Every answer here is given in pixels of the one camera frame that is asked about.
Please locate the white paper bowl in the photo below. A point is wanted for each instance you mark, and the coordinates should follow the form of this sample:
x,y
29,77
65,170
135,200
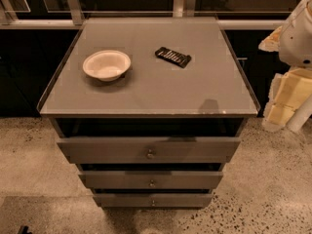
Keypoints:
x,y
106,65

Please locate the grey drawer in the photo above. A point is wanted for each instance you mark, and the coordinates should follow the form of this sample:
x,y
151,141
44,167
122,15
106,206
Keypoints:
x,y
151,179
153,200
148,150

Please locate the cream foam gripper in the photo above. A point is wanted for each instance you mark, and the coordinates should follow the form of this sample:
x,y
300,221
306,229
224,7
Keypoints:
x,y
297,42

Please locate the black object on floor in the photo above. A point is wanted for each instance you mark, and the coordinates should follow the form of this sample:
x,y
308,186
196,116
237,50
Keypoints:
x,y
24,230

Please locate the metal window railing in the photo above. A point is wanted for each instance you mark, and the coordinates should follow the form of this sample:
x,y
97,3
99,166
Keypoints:
x,y
66,14

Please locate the grey top drawer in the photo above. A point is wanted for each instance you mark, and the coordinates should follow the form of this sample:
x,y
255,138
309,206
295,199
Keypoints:
x,y
148,150

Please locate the white floor pipe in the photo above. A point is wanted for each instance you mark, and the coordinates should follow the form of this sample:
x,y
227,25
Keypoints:
x,y
301,116

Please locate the grey bottom drawer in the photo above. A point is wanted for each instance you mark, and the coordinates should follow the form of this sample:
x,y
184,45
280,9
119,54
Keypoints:
x,y
153,200

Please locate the grey middle drawer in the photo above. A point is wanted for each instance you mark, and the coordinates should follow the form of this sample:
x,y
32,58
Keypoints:
x,y
151,179

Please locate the grey drawer cabinet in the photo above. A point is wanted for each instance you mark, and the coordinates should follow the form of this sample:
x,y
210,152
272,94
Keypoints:
x,y
210,97

